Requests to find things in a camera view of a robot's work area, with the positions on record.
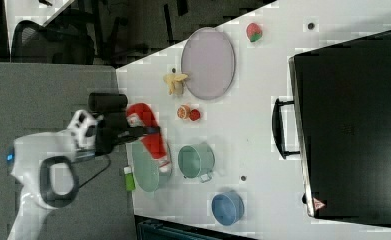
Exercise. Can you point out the red ketchup bottle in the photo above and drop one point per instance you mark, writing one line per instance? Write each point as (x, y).
(140, 114)

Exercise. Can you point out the black office chair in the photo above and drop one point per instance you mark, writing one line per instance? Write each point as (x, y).
(53, 44)

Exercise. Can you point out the blue bowl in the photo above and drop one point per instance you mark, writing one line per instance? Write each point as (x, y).
(227, 208)

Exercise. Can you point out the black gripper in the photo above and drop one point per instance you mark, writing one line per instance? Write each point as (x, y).
(112, 131)

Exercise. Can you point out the green glue bottle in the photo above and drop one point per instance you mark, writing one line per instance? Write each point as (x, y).
(129, 178)

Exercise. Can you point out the toy orange slice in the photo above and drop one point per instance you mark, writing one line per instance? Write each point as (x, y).
(183, 112)

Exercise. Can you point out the black cylinder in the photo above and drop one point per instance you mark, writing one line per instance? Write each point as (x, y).
(107, 102)

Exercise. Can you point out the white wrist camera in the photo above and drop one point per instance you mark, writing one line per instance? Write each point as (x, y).
(83, 127)

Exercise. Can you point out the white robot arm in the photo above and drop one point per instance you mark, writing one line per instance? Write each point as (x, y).
(43, 164)

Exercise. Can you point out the grey round plate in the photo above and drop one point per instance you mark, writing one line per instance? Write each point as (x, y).
(209, 61)

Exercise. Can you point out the dark blue crate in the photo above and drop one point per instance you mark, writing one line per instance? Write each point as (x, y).
(160, 230)

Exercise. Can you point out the green metal cup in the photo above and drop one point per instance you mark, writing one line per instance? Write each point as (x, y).
(197, 161)

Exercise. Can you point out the black toaster oven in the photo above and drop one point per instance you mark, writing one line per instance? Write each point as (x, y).
(342, 103)

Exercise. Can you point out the small red toy tomato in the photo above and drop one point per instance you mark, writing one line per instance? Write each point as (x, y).
(195, 115)

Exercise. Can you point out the peeled toy banana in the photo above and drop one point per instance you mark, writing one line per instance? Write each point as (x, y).
(175, 82)

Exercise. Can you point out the toy strawberry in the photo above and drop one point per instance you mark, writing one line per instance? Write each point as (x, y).
(254, 32)

